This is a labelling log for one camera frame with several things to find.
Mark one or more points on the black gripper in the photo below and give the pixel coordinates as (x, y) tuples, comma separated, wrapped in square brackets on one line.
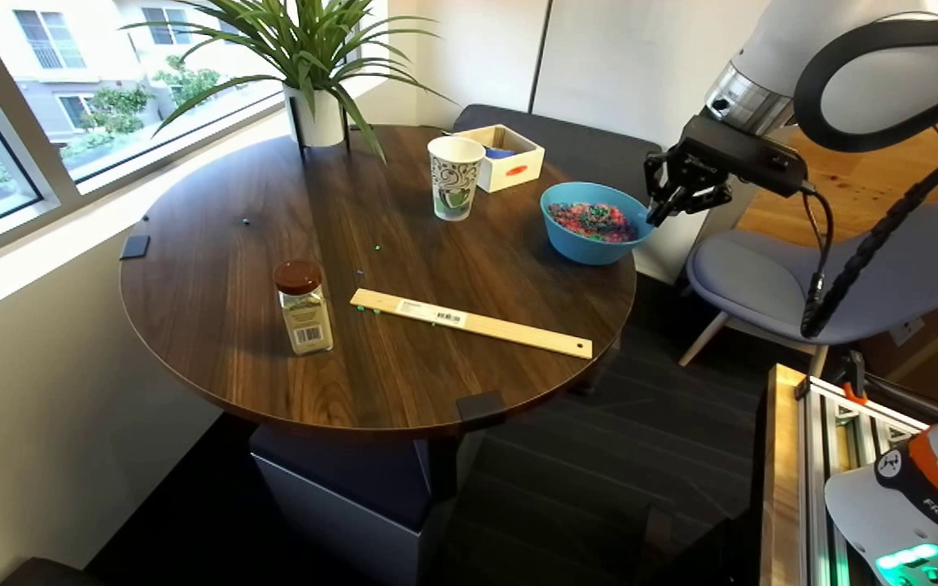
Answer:
[(695, 173)]

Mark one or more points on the blue bowl with colourful beads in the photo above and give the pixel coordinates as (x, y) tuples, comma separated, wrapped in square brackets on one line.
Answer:
[(591, 224)]

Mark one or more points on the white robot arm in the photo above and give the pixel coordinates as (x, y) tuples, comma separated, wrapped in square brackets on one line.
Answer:
[(848, 74)]

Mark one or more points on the dark grey sofa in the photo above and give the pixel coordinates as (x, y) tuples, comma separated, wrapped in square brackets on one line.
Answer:
[(570, 148)]

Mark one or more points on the grey chair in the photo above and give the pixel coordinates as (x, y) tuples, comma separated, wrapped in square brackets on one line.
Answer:
[(787, 296)]

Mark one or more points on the white wooden tray box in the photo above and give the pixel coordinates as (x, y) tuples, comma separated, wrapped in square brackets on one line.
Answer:
[(515, 170)]

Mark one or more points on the blue measuring cup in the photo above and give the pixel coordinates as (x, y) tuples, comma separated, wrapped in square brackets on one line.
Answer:
[(499, 156)]

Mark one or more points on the wooden ruler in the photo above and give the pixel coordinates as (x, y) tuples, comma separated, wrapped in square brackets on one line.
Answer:
[(473, 324)]

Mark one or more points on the white patterned paper cup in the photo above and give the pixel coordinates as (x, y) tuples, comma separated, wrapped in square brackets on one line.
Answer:
[(455, 168)]

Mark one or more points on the round dark wooden table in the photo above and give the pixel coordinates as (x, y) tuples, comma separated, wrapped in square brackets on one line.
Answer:
[(202, 301)]

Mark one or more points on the green potted plant white pot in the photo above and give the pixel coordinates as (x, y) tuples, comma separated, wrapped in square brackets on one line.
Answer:
[(309, 52)]

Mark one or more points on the spice jar with brown lid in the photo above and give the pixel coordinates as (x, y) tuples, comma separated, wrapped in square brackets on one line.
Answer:
[(303, 307)]

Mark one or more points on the small black block on sill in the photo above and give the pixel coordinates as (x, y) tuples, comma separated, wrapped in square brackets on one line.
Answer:
[(134, 248)]

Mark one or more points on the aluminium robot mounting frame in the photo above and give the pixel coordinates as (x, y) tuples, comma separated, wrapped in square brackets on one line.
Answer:
[(815, 431)]

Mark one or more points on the robot base with orange ring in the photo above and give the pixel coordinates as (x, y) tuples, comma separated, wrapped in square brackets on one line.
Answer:
[(887, 512)]

